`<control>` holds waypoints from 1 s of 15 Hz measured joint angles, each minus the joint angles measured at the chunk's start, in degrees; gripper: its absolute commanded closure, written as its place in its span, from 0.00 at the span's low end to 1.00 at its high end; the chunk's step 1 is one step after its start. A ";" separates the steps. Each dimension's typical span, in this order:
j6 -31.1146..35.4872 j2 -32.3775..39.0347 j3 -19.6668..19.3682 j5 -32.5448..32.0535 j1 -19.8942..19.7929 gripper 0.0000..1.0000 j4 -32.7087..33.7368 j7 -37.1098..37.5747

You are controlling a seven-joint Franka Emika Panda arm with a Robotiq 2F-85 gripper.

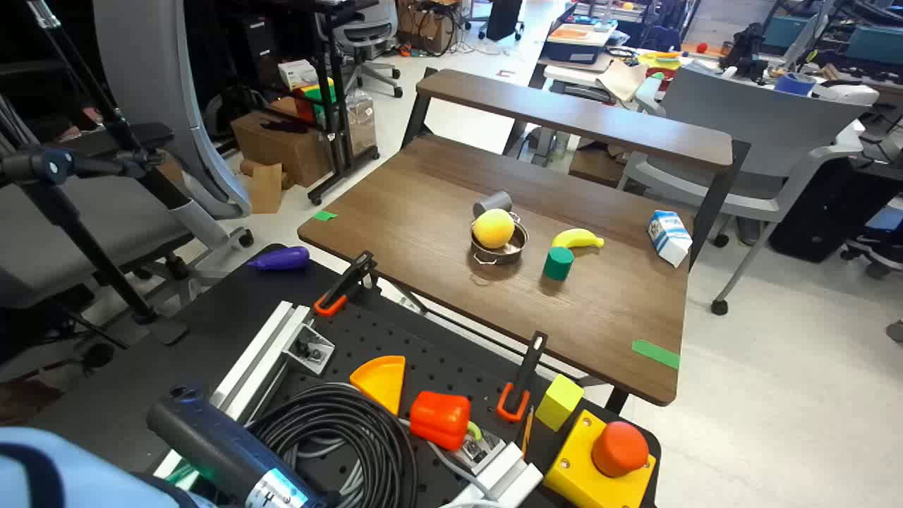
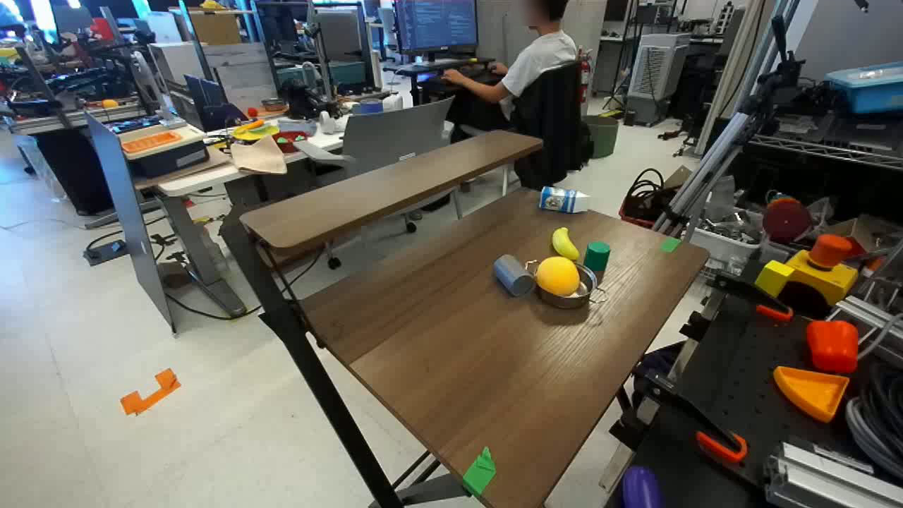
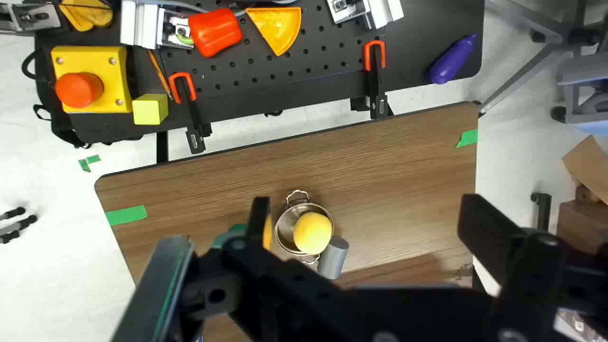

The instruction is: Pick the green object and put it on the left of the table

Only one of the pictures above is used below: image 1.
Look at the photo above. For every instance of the green cylinder block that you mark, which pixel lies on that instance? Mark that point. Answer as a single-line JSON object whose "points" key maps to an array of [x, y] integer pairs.
{"points": [[557, 264]]}

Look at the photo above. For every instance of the blue white robot arm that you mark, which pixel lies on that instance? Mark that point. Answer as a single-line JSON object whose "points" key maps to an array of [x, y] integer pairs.
{"points": [[45, 468]]}

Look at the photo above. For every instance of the yellow toy lemon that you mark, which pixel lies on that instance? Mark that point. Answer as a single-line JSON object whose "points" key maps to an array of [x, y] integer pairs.
{"points": [[491, 226]]}

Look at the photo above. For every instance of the metal bowl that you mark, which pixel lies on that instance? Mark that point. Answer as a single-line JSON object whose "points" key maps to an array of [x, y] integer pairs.
{"points": [[495, 258]]}

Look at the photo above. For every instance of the grey cup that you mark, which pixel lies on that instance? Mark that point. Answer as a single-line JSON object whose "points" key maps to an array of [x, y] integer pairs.
{"points": [[495, 200]]}

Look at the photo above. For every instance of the orange black clamp left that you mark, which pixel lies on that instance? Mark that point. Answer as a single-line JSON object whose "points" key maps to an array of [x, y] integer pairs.
{"points": [[357, 275]]}

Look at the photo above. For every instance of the orange black clamp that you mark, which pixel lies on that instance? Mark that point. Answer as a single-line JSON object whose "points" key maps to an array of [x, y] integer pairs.
{"points": [[515, 393], [357, 275]]}

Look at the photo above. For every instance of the yellow toy banana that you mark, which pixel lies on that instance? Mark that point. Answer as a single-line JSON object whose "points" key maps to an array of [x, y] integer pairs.
{"points": [[576, 238]]}

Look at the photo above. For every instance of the green tape piece left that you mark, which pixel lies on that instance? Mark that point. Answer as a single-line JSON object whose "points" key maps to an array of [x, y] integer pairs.
{"points": [[325, 214]]}

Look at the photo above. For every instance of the orange toy slice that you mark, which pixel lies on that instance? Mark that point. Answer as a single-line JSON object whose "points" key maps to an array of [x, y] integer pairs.
{"points": [[383, 378]]}

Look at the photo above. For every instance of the orange black clamp right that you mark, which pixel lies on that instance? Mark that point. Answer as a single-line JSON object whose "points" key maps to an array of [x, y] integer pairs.
{"points": [[515, 393]]}

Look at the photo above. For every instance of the red toy bell pepper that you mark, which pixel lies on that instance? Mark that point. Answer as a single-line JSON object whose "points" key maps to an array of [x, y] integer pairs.
{"points": [[440, 419]]}

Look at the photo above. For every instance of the purple toy eggplant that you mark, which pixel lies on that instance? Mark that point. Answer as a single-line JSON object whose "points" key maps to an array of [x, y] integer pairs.
{"points": [[282, 261]]}

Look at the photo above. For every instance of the yellow green cube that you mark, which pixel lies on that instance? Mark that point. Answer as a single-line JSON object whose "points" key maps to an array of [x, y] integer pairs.
{"points": [[560, 398]]}

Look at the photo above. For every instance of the cardboard box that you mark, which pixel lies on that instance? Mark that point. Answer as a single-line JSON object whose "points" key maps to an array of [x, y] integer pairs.
{"points": [[272, 139]]}

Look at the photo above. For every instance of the green tape strip right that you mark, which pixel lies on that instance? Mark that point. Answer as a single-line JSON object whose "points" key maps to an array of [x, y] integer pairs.
{"points": [[655, 353]]}

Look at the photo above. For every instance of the white blue milk carton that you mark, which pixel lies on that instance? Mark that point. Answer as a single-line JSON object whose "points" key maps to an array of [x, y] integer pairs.
{"points": [[669, 238]]}

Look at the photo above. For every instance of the yellow emergency stop box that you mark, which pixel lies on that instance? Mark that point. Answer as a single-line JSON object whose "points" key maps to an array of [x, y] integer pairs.
{"points": [[603, 463]]}

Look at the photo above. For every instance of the grey office chair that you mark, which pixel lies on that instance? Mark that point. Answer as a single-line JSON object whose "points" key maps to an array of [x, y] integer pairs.
{"points": [[780, 144]]}

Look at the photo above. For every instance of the black grey chair left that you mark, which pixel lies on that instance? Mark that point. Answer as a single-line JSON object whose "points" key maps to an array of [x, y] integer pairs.
{"points": [[68, 219]]}

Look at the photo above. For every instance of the black tripod stand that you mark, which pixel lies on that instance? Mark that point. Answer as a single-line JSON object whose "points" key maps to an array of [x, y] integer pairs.
{"points": [[114, 123]]}

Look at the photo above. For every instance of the aluminium extrusion rail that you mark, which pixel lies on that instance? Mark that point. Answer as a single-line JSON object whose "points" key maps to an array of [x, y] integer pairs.
{"points": [[254, 362]]}

